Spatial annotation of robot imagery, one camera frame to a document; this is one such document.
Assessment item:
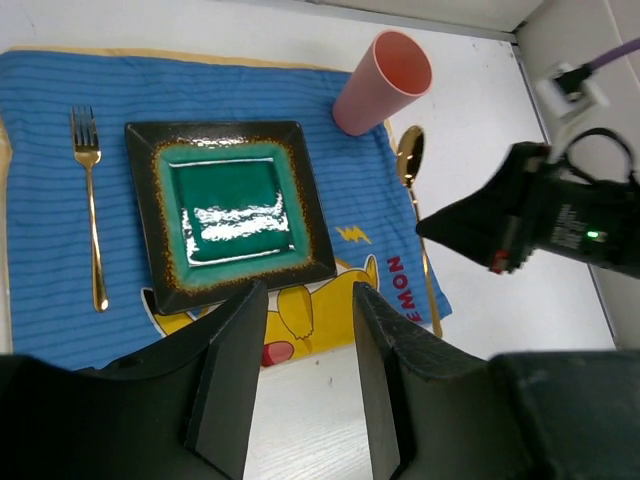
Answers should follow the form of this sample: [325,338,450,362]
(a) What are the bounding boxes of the gold spoon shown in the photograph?
[396,125,443,338]

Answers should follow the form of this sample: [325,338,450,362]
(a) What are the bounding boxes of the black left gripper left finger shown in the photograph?
[99,282,268,479]

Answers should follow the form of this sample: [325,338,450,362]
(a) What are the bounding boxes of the gold fork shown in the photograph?
[70,106,109,313]

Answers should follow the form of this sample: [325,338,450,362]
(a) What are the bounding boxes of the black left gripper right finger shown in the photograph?
[353,283,493,479]

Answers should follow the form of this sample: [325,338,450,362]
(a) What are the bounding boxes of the blue cartoon placemat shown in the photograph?
[1,49,431,369]

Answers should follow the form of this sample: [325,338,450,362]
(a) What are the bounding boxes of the green square plate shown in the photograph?
[125,120,336,314]

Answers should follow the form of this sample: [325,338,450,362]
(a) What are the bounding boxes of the pink plastic cup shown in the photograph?
[332,30,433,136]

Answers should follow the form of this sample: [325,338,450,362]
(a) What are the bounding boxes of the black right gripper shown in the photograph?
[416,139,639,278]

